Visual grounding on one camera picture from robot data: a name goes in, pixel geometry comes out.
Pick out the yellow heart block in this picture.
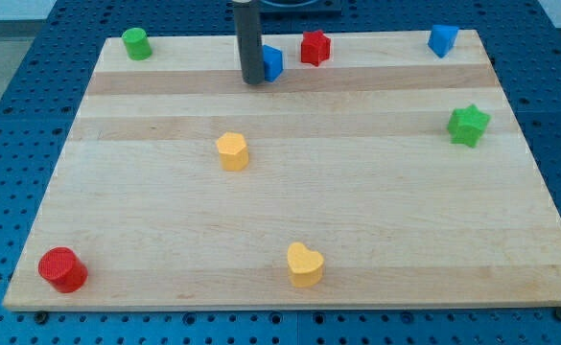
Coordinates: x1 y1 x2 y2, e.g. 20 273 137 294
287 241 325 288

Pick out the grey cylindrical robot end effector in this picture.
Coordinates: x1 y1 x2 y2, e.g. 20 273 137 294
232 0 265 85

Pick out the green star block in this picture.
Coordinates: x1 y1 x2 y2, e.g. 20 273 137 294
447 104 491 148

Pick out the red star block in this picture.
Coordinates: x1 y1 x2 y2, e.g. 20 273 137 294
300 30 331 67

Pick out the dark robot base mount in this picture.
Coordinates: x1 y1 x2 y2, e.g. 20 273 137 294
260 0 344 14

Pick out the wooden board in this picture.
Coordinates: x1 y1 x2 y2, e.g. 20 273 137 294
3 30 561 311

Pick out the red cylinder block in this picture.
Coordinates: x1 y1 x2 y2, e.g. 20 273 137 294
37 246 88 293

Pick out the blue triangular block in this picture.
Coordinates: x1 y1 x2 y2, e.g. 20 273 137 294
428 24 459 58

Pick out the blue cube block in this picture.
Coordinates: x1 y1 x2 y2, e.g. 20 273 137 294
263 45 284 82

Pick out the green cylinder block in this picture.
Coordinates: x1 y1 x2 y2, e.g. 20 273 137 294
121 27 152 60

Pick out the yellow hexagon block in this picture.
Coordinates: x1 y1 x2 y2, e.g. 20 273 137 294
216 132 249 172

